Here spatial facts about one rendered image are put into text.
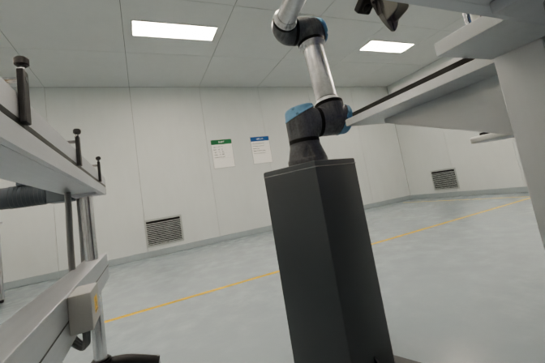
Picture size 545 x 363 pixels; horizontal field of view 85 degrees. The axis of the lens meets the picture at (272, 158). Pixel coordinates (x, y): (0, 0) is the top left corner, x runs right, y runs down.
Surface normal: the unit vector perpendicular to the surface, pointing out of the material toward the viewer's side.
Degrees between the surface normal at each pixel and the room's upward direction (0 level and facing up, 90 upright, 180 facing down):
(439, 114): 90
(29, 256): 90
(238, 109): 90
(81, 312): 90
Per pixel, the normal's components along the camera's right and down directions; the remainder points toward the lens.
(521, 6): 0.16, 0.98
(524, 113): -0.91, 0.11
